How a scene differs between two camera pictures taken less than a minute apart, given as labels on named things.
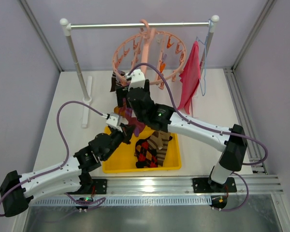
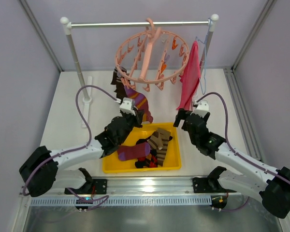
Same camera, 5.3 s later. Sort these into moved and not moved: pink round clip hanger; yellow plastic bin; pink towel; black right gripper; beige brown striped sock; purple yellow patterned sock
Moved: black right gripper; pink round clip hanger; purple yellow patterned sock
Not moved: beige brown striped sock; yellow plastic bin; pink towel
